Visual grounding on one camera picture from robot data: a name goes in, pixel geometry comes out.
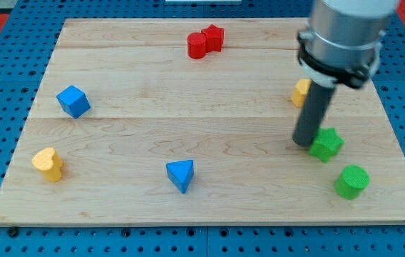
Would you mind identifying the wooden board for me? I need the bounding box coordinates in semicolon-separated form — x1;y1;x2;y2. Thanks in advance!
0;19;405;227

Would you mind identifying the red cylinder block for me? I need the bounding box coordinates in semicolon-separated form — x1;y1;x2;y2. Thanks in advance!
187;32;207;59

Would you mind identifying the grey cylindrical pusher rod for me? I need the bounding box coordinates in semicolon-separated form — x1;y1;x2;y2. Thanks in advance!
292;81;335;147

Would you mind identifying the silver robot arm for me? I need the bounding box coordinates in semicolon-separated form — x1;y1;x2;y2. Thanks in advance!
297;0;399;89

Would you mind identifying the blue cube block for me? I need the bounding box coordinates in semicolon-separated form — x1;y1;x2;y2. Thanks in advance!
56;85;91;119

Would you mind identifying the green cylinder block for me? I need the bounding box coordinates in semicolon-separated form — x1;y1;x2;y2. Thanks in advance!
334;165;370;200

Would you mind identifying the yellow heart block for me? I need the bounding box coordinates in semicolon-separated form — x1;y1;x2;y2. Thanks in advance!
31;147;63;182

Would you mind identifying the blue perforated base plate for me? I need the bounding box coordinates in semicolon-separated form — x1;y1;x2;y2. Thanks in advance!
0;0;405;256

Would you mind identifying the blue triangle block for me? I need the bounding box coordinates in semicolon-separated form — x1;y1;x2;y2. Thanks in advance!
165;160;194;194

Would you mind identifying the yellow block behind rod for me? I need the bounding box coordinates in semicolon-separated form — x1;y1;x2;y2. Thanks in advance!
290;79;312;108

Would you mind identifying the red star block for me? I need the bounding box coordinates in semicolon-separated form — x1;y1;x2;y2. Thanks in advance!
201;24;225;52

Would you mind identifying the green star block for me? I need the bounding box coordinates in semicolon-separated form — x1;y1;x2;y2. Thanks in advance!
308;127;344;163

